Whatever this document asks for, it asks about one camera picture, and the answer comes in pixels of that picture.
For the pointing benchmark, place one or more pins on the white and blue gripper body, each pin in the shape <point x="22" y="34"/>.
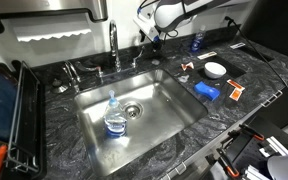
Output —
<point x="146" y="26"/>

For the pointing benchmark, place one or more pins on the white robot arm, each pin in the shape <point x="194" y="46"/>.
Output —
<point x="184" y="11"/>

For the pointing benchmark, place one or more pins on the chrome gooseneck faucet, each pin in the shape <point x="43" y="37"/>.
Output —
<point x="114" y="43"/>

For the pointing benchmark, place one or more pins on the small chrome side faucet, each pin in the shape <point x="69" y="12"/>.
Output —
<point x="72" y="74"/>

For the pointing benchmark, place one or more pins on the clear plastic scrap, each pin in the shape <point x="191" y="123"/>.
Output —
<point x="183" y="79"/>
<point x="155" y="62"/>

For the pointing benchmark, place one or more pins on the crumpled orange white wrapper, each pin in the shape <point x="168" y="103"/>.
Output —
<point x="187" y="66"/>

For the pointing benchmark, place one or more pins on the dark blue soap bottle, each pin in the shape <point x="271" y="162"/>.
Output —
<point x="198" y="40"/>

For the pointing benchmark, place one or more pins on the long white red packet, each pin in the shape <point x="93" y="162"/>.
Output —
<point x="207" y="55"/>

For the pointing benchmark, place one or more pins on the white ceramic bowl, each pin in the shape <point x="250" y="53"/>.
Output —
<point x="215" y="70"/>

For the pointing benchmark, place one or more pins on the stainless steel sink basin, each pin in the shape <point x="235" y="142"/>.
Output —
<point x="157" y="110"/>

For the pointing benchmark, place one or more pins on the blue sponge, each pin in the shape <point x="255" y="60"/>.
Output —
<point x="206" y="91"/>

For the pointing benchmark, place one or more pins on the metal sink drain strainer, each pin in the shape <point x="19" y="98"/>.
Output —
<point x="132" y="110"/>

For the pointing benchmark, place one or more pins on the black countertop mat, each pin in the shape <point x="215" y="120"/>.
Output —
<point x="232" y="69"/>

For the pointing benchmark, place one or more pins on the clear plastic water bottle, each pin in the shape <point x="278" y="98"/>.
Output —
<point x="115" y="120"/>

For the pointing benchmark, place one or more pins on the orange white flat packet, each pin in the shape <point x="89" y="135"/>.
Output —
<point x="235" y="84"/>
<point x="235" y="95"/>

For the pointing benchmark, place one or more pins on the white paper towel sheet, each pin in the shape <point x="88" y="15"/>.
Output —
<point x="52" y="33"/>

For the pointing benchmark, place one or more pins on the steel paper towel dispenser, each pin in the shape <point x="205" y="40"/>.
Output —
<point x="50" y="8"/>

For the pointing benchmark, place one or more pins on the chrome round countertop cap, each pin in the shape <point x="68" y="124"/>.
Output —
<point x="59" y="87"/>

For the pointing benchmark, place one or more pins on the black clamp with orange tip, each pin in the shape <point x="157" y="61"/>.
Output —
<point x="252" y="131"/>
<point x="228" y="163"/>

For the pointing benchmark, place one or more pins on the black perforated panel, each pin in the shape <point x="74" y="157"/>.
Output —
<point x="247" y="150"/>

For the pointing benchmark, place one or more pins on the white aluminium rails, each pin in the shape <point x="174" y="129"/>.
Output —
<point x="274" y="146"/>

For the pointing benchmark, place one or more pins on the grey rounded cover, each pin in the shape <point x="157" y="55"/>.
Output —
<point x="285" y="166"/>

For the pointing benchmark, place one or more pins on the black wall plug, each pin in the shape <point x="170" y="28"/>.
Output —
<point x="229" y="20"/>

